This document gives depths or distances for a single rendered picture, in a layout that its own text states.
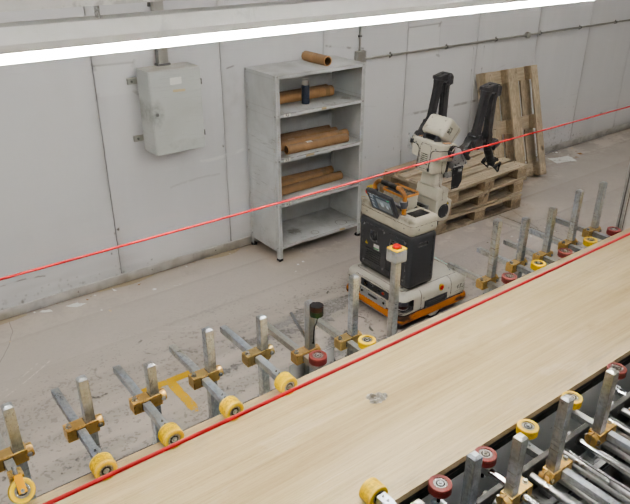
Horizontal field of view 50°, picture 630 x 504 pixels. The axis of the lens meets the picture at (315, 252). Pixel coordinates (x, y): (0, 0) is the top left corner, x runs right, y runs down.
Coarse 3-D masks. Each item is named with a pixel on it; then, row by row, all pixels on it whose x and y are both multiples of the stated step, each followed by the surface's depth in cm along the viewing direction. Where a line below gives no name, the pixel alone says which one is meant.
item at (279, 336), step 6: (270, 324) 321; (270, 330) 317; (276, 330) 316; (276, 336) 313; (282, 336) 312; (282, 342) 310; (288, 342) 307; (288, 348) 307; (294, 348) 303; (306, 360) 297; (312, 366) 294
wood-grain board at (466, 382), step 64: (576, 256) 378; (448, 320) 317; (512, 320) 317; (576, 320) 317; (320, 384) 273; (384, 384) 273; (448, 384) 273; (512, 384) 273; (576, 384) 274; (192, 448) 240; (256, 448) 240; (320, 448) 240; (384, 448) 240; (448, 448) 240
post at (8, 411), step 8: (8, 408) 221; (8, 416) 222; (8, 424) 223; (16, 424) 224; (8, 432) 224; (16, 432) 226; (16, 440) 227; (16, 448) 228; (24, 464) 232; (24, 472) 233
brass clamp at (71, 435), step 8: (96, 416) 245; (64, 424) 241; (72, 424) 241; (80, 424) 241; (88, 424) 241; (96, 424) 243; (104, 424) 246; (64, 432) 240; (72, 432) 238; (88, 432) 242; (72, 440) 239
